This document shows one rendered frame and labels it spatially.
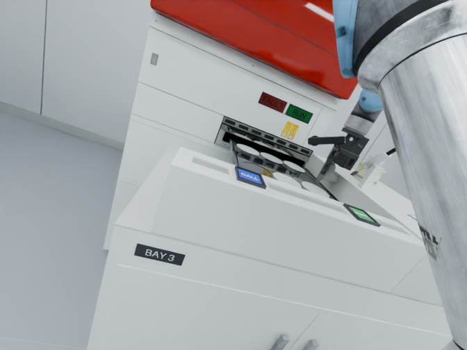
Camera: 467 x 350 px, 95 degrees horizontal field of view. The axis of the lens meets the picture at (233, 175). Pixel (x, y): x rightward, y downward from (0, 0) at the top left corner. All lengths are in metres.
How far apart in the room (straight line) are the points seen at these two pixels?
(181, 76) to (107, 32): 1.76
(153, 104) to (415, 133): 0.88
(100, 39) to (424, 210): 2.64
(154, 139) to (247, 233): 0.71
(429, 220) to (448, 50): 0.14
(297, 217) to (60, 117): 2.78
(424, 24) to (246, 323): 0.59
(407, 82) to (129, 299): 0.56
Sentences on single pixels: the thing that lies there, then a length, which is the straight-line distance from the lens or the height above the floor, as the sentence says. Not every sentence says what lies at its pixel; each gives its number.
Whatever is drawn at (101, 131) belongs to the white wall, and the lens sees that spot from 2.79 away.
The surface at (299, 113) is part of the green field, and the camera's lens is 1.01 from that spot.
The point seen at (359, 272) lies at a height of 0.85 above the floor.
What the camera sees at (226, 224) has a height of 0.88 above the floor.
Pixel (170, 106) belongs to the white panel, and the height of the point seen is 0.93.
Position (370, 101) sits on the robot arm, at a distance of 0.66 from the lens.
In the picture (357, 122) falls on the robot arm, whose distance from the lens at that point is 0.78.
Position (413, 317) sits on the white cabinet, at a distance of 0.79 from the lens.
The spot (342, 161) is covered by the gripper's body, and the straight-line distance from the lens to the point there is 0.80.
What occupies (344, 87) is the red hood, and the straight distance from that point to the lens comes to 1.02.
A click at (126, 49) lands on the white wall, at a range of 2.58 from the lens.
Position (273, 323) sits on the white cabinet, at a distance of 0.63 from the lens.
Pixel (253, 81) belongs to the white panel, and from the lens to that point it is 0.95.
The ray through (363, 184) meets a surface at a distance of 0.81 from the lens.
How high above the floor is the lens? 1.10
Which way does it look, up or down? 21 degrees down
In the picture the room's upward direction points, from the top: 23 degrees clockwise
